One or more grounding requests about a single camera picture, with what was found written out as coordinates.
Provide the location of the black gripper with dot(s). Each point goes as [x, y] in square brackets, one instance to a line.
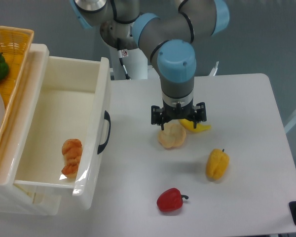
[196, 114]

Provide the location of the orange croissant bread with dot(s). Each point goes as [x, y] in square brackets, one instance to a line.
[72, 152]

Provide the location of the round beige bread roll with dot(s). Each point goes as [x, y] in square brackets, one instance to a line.
[173, 135]

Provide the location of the white drawer cabinet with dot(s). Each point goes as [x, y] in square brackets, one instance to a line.
[12, 198]

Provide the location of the red bell pepper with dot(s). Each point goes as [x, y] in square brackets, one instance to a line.
[170, 200]

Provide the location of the yellow bell pepper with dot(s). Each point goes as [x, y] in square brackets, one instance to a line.
[217, 164]

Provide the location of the yellow banana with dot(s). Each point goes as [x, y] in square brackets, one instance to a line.
[189, 125]

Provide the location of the black drawer handle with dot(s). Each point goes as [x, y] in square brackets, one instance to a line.
[106, 131]

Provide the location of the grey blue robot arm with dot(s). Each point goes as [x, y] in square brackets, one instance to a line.
[167, 45]

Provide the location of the white table frame bracket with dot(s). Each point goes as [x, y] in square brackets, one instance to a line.
[214, 69]

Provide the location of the white top drawer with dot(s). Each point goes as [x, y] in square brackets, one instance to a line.
[71, 104]

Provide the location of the orange wicker basket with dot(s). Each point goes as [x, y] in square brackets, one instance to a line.
[15, 44]

